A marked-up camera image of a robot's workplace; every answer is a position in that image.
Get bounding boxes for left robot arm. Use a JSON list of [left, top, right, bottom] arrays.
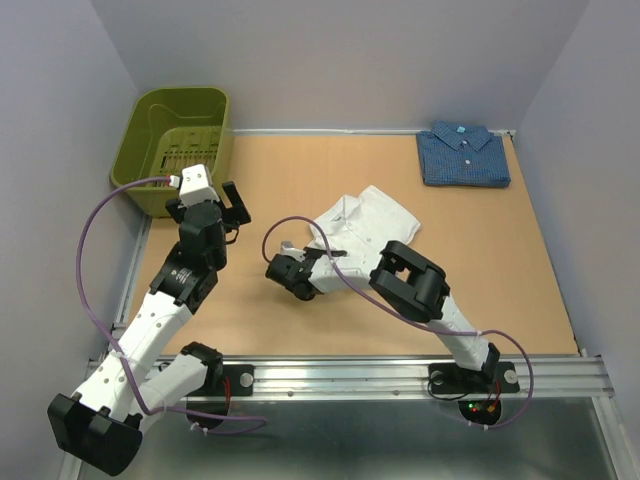
[[47, 181, 251, 476]]

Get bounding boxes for white long sleeve shirt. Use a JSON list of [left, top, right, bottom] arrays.
[[302, 185, 422, 291]]

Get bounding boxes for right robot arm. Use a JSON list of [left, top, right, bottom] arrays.
[[266, 240, 500, 390]]

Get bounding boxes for aluminium mounting rail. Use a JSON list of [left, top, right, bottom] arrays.
[[224, 356, 614, 402]]

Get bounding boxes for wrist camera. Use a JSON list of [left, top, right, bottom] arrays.
[[168, 164, 220, 207], [280, 241, 302, 256]]

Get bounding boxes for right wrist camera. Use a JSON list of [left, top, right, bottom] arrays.
[[280, 241, 302, 256]]

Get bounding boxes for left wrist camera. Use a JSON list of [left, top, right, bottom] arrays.
[[168, 164, 220, 207]]

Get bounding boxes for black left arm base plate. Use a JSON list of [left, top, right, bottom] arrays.
[[188, 364, 255, 397]]

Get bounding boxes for folded blue checked shirt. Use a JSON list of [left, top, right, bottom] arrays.
[[416, 121, 511, 188]]

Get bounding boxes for green plastic laundry basket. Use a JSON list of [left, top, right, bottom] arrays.
[[110, 87, 234, 194]]

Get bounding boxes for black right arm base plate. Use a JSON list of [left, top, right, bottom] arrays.
[[428, 362, 521, 396]]

